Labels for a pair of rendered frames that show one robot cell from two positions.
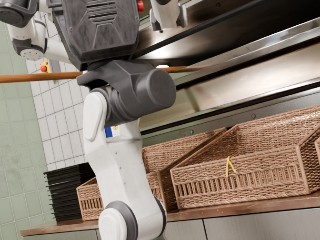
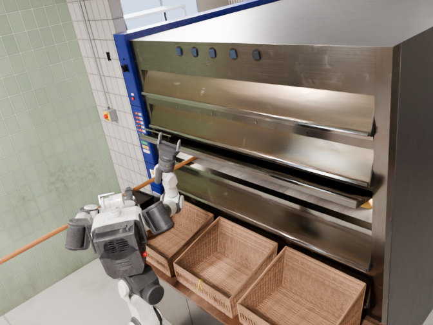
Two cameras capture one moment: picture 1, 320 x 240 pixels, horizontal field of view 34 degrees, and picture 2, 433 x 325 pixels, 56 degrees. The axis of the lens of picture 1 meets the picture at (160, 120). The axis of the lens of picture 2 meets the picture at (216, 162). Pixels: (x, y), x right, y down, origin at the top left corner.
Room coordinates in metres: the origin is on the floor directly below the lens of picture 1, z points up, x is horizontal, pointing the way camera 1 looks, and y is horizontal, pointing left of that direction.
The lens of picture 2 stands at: (-0.21, -0.64, 2.49)
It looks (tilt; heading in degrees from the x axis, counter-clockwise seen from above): 26 degrees down; 6
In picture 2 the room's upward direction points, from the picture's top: 9 degrees counter-clockwise
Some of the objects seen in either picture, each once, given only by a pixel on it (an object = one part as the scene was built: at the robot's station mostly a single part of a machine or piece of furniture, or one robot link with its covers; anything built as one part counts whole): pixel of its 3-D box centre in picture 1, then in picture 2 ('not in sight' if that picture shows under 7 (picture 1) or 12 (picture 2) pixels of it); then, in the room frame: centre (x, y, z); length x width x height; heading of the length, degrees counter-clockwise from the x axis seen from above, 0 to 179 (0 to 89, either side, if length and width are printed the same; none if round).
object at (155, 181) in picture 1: (154, 174); (170, 231); (2.34, 0.08, 0.72); 0.56 x 0.49 x 0.28; 45
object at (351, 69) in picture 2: not in sight; (228, 59); (2.15, -0.55, 2.00); 1.80 x 0.08 x 0.21; 46
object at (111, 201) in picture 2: not in sight; (113, 203); (1.57, 0.12, 1.46); 0.10 x 0.07 x 0.09; 101
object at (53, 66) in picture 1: (50, 68); (110, 115); (3.14, 0.59, 1.46); 0.10 x 0.07 x 0.10; 46
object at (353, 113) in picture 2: not in sight; (229, 93); (2.13, -0.53, 1.80); 1.79 x 0.11 x 0.19; 46
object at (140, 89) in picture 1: (127, 89); (140, 280); (1.50, 0.07, 1.00); 0.28 x 0.13 x 0.18; 46
